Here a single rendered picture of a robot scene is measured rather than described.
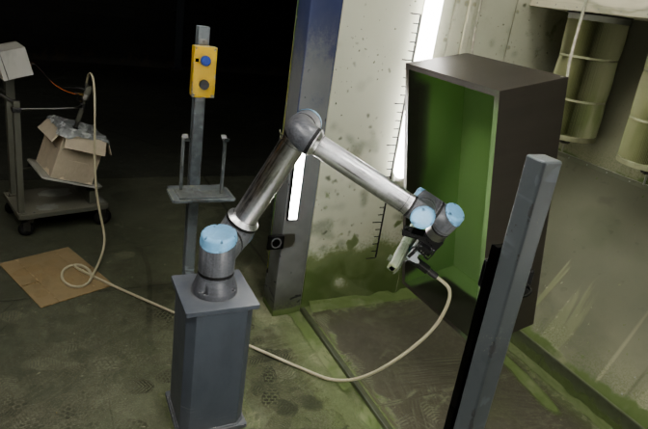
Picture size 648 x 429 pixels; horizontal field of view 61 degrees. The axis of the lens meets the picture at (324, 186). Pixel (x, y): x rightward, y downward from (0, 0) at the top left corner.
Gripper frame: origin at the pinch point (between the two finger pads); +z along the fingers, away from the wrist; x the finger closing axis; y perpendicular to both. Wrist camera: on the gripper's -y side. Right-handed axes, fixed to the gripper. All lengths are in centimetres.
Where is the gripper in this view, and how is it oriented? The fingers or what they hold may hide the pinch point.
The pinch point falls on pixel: (406, 254)
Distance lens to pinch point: 247.9
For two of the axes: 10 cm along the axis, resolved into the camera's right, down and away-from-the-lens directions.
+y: 8.1, 5.8, -0.4
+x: 4.4, -5.6, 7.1
